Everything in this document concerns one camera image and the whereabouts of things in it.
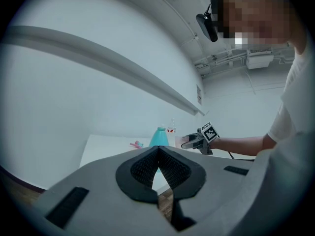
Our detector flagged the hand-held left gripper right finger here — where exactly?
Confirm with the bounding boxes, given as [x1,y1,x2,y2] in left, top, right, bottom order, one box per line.
[158,145,256,236]

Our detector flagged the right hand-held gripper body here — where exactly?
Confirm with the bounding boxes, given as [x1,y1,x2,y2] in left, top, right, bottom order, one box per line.
[193,121,221,155]

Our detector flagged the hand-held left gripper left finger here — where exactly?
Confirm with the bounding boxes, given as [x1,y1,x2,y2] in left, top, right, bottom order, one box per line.
[24,145,178,236]

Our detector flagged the teal bottle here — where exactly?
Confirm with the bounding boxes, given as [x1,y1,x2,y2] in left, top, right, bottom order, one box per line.
[148,126,170,174]

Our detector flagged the person's right forearm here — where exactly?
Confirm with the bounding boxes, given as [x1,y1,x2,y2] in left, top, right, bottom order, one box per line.
[210,134,270,157]

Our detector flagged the white ceiling pipes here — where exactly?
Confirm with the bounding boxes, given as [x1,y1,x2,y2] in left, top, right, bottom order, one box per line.
[193,48,296,78]

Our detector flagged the white ceiling air unit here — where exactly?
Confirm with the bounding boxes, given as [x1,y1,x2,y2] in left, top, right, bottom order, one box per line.
[246,47,274,70]

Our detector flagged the person's beige shirt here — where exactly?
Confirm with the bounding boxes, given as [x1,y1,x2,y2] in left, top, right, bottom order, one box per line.
[267,33,315,147]

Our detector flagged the person's head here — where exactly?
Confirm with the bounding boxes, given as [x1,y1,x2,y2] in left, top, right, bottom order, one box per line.
[216,0,308,56]

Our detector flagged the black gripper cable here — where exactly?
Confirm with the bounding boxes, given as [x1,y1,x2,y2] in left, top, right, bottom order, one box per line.
[227,151,256,161]

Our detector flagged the black head camera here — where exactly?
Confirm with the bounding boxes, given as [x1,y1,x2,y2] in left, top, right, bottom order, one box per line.
[195,0,232,43]

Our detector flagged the long white wall ledge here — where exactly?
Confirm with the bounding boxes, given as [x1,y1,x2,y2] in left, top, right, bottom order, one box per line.
[0,25,206,117]

